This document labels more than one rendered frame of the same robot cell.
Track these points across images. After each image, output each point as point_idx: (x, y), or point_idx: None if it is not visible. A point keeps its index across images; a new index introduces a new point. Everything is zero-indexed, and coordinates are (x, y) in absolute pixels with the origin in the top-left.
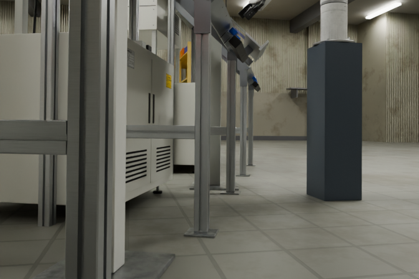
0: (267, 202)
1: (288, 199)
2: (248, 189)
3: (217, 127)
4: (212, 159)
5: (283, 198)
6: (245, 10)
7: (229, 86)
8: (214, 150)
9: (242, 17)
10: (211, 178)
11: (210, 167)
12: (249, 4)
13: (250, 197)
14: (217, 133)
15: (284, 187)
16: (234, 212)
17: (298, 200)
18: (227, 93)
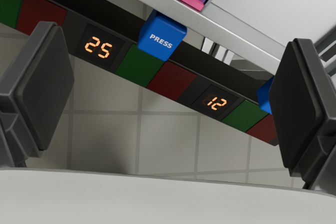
0: (84, 105)
1: (96, 145)
2: (197, 116)
3: (217, 49)
4: (248, 64)
5: (108, 140)
6: (295, 123)
7: (262, 76)
8: (257, 68)
9: (272, 86)
10: (231, 63)
11: (242, 61)
12: (308, 189)
13: (128, 95)
14: (210, 50)
15: (202, 178)
16: (20, 32)
17: (89, 156)
18: (253, 71)
